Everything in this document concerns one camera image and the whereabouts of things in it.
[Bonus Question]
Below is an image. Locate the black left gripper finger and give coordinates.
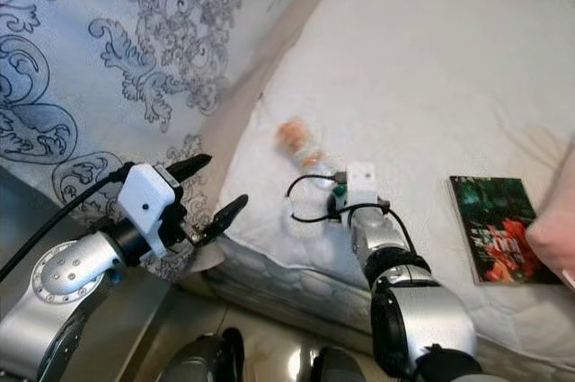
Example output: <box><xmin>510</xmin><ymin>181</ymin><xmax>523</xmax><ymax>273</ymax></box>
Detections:
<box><xmin>166</xmin><ymin>153</ymin><xmax>213</xmax><ymax>179</ymax></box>
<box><xmin>198</xmin><ymin>194</ymin><xmax>249</xmax><ymax>244</ymax></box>

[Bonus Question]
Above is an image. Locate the clear bottle with orange cap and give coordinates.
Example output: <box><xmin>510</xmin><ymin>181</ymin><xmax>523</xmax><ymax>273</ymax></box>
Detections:
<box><xmin>276</xmin><ymin>118</ymin><xmax>343</xmax><ymax>182</ymax></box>

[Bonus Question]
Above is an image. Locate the dark green paperback book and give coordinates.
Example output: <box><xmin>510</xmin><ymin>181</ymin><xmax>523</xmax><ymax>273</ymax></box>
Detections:
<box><xmin>448</xmin><ymin>174</ymin><xmax>563</xmax><ymax>287</ymax></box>

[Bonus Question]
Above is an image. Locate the pink pillow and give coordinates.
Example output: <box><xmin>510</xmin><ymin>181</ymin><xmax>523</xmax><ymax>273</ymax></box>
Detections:
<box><xmin>525</xmin><ymin>143</ymin><xmax>575</xmax><ymax>289</ymax></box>

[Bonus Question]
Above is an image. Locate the grey quilted bed mattress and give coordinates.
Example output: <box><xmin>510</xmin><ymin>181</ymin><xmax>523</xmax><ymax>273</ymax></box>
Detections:
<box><xmin>200</xmin><ymin>245</ymin><xmax>575</xmax><ymax>376</ymax></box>

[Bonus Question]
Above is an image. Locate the white quilted mattress pad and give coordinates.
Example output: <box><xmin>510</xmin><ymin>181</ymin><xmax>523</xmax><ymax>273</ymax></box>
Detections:
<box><xmin>214</xmin><ymin>0</ymin><xmax>575</xmax><ymax>313</ymax></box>

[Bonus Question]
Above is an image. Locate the dark robot right leg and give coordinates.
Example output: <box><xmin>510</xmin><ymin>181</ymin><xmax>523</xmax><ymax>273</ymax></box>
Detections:
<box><xmin>309</xmin><ymin>345</ymin><xmax>370</xmax><ymax>382</ymax></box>

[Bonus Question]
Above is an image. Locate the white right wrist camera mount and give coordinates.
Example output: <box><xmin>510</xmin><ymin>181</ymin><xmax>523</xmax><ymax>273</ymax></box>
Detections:
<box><xmin>345</xmin><ymin>162</ymin><xmax>381</xmax><ymax>213</ymax></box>

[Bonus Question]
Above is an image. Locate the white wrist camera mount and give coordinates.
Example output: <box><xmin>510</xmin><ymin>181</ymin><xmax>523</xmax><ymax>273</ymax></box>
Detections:
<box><xmin>120</xmin><ymin>163</ymin><xmax>186</xmax><ymax>254</ymax></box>
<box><xmin>345</xmin><ymin>162</ymin><xmax>381</xmax><ymax>213</ymax></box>

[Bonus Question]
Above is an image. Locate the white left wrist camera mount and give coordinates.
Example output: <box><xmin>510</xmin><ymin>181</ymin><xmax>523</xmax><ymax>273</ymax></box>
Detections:
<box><xmin>120</xmin><ymin>163</ymin><xmax>186</xmax><ymax>254</ymax></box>

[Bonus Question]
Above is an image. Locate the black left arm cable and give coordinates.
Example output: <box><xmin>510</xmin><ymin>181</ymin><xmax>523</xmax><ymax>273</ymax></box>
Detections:
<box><xmin>0</xmin><ymin>161</ymin><xmax>137</xmax><ymax>286</ymax></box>

